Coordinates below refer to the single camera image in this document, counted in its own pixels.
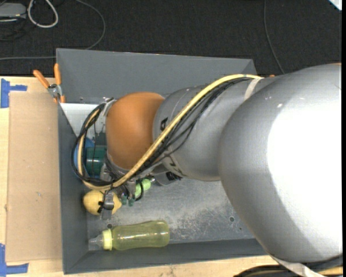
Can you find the yellow lemon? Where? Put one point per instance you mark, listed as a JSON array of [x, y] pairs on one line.
[[91, 201]]

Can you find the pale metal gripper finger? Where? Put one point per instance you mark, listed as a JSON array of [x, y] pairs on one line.
[[108, 204]]

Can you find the brown cardboard board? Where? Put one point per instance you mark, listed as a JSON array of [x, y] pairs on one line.
[[31, 169]]

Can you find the yellow clear baby bottle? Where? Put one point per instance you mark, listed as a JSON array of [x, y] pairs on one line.
[[141, 235]]

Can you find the black cylinder on white bracket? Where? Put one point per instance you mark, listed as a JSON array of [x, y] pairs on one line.
[[173, 176]]

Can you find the grey metal bin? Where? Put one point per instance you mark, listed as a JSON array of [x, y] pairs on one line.
[[190, 206]]

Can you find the blue round bowl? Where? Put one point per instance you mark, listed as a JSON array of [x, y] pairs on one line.
[[84, 151]]

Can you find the teal plastic container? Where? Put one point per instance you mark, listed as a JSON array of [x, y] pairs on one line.
[[95, 161]]

